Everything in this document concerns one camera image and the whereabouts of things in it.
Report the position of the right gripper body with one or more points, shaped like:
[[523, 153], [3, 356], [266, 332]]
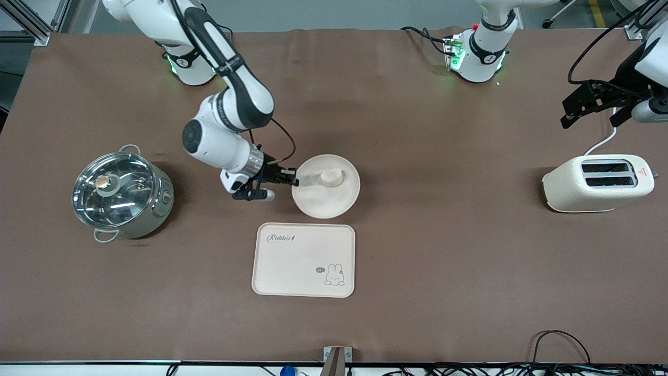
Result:
[[268, 171]]

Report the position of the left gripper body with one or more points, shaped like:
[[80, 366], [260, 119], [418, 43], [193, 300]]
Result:
[[624, 86]]

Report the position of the round cream plate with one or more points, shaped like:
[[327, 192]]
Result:
[[323, 201]]

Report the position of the pale steamed bun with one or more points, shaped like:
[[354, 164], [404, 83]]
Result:
[[331, 178]]

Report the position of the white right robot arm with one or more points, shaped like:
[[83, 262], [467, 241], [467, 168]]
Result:
[[235, 99]]

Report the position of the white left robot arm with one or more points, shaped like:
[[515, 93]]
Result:
[[482, 57]]

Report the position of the cream rabbit print tray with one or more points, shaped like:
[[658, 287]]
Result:
[[297, 266]]

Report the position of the steel pot with glass lid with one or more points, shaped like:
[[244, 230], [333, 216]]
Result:
[[162, 208]]

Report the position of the cream two-slot toaster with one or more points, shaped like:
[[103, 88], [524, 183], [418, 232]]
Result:
[[574, 188]]

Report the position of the office chair wheel base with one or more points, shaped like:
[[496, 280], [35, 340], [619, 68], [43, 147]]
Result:
[[558, 15]]

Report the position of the glass pot lid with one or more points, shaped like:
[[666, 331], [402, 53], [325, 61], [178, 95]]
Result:
[[120, 203]]

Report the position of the brown table cover mat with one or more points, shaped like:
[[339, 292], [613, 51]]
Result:
[[417, 130]]

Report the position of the small blue round object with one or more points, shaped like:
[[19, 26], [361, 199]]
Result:
[[287, 372]]

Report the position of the grey metal table bracket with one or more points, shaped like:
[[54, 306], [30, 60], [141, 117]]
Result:
[[337, 357]]

